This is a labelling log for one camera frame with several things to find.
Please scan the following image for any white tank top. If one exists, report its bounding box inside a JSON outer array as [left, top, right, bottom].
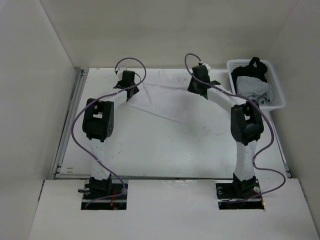
[[113, 69, 233, 126]]

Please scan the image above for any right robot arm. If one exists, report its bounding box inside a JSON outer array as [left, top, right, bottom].
[[187, 64, 264, 198]]

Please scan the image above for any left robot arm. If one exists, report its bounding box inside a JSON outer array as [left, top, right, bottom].
[[82, 69, 139, 200]]

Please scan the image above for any grey tank top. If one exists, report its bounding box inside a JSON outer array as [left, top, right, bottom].
[[236, 76, 273, 106]]

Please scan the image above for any black tank top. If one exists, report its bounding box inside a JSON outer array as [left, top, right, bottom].
[[231, 57, 268, 85]]

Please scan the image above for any white plastic basket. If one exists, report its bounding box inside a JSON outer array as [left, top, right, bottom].
[[226, 59, 286, 112]]

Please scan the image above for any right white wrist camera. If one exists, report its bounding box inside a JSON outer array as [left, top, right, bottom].
[[198, 61, 211, 73]]

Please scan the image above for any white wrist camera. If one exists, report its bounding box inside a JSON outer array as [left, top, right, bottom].
[[114, 66, 127, 80], [198, 61, 211, 73]]

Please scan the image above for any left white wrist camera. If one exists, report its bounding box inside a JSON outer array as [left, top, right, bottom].
[[114, 66, 127, 80]]

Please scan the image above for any aluminium table frame rail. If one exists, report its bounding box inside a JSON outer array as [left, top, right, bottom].
[[48, 67, 89, 180]]

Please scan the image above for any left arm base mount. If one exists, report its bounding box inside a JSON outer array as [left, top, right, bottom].
[[78, 176, 127, 211]]

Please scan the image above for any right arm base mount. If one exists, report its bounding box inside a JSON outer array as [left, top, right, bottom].
[[215, 178, 265, 210]]

